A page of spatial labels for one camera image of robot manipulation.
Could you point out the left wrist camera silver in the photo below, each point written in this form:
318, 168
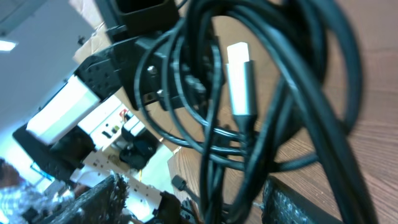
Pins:
52, 137

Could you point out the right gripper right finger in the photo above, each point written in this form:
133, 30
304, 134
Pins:
282, 204

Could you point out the person in patterned shirt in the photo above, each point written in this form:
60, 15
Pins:
18, 196

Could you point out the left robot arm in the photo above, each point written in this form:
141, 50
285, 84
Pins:
128, 19

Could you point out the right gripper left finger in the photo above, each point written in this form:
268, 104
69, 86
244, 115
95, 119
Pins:
101, 204

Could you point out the white power strip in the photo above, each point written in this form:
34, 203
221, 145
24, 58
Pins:
105, 125

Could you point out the cardboard box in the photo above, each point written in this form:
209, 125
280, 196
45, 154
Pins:
98, 40

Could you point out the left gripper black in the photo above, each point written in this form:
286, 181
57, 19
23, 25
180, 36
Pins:
114, 67

